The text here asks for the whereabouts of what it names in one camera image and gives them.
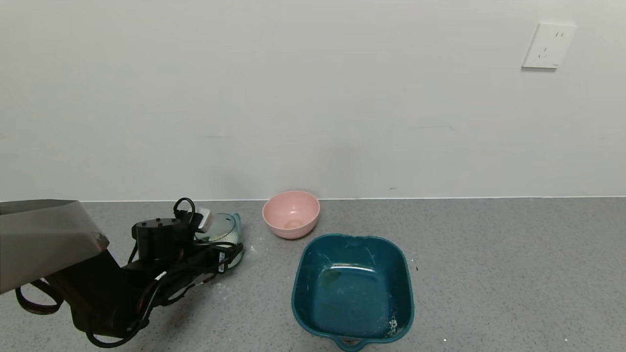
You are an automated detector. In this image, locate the pink bowl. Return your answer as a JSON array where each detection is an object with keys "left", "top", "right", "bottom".
[{"left": 262, "top": 191, "right": 321, "bottom": 240}]

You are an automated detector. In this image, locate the white wall socket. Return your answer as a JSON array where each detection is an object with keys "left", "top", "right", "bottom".
[{"left": 521, "top": 22, "right": 578, "bottom": 69}]

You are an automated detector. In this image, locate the black flat strap loop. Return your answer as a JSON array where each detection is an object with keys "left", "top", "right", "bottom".
[{"left": 15, "top": 280, "right": 65, "bottom": 316}]

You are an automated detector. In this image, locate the teal plastic basin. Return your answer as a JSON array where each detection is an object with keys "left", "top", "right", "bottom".
[{"left": 291, "top": 234, "right": 415, "bottom": 352}]

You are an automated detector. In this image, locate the clear ribbed cup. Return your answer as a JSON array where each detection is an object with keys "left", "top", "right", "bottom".
[{"left": 196, "top": 213, "right": 243, "bottom": 268}]

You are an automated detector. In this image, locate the black camera cable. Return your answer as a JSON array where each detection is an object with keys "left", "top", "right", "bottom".
[{"left": 173, "top": 198, "right": 197, "bottom": 221}]

